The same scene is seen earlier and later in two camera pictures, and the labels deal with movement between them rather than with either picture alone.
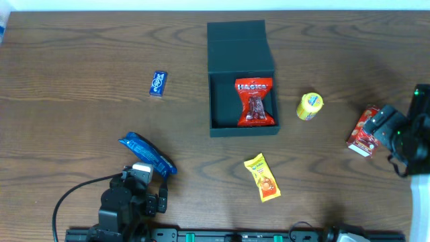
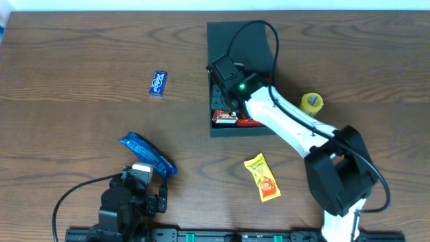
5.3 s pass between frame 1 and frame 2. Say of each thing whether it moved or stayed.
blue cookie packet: stayed
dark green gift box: stayed
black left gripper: stayed
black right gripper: moved
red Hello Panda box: moved
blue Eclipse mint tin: stayed
